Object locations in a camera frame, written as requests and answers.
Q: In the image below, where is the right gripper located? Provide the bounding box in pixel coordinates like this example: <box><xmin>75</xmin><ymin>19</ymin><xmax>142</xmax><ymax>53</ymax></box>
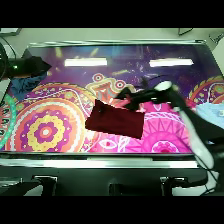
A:
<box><xmin>114</xmin><ymin>86</ymin><xmax>148</xmax><ymax>112</ymax></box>

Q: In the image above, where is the dark red garment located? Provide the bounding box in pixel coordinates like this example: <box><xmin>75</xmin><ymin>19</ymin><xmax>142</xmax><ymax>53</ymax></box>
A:
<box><xmin>84</xmin><ymin>98</ymin><xmax>146</xmax><ymax>140</ymax></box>

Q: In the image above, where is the light blue garment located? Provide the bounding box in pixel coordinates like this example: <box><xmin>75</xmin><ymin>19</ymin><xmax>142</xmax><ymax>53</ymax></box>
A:
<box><xmin>195</xmin><ymin>102</ymin><xmax>224</xmax><ymax>130</ymax></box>

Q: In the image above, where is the silver frame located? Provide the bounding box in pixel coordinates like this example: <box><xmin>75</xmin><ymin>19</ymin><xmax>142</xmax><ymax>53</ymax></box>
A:
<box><xmin>0</xmin><ymin>39</ymin><xmax>224</xmax><ymax>197</ymax></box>

